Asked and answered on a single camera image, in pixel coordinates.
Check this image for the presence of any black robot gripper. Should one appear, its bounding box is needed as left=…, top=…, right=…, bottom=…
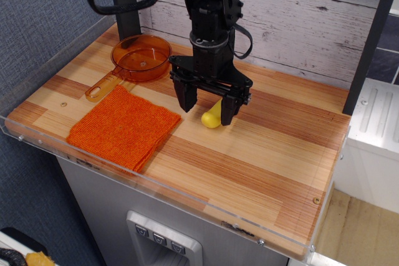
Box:
left=169, top=37, right=252, bottom=126

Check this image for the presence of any yellow toy squash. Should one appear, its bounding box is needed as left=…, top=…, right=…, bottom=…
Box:
left=201, top=99, right=222, bottom=129

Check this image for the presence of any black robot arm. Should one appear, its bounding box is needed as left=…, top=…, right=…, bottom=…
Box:
left=169, top=0, right=252, bottom=126

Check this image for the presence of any orange transparent toy pan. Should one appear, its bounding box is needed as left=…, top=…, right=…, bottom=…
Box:
left=85, top=35, right=172, bottom=103

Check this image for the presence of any yellow object bottom left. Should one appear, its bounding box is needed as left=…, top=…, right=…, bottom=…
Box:
left=26, top=252, right=56, bottom=266

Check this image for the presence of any orange knitted cloth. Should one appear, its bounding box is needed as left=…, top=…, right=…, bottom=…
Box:
left=67, top=85, right=182, bottom=173

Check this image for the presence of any silver dispenser panel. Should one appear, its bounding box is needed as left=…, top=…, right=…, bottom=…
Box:
left=126, top=211, right=203, bottom=265

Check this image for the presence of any grey toy fridge cabinet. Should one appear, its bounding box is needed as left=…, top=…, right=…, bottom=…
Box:
left=59, top=158, right=289, bottom=265

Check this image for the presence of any white toy sink unit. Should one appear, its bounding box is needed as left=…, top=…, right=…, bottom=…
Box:
left=333, top=78, right=398, bottom=212

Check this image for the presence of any clear acrylic table guard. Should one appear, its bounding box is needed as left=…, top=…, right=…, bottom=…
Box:
left=1, top=17, right=350, bottom=261

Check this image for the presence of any dark vertical post right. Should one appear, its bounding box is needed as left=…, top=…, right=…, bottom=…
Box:
left=342, top=0, right=394, bottom=116

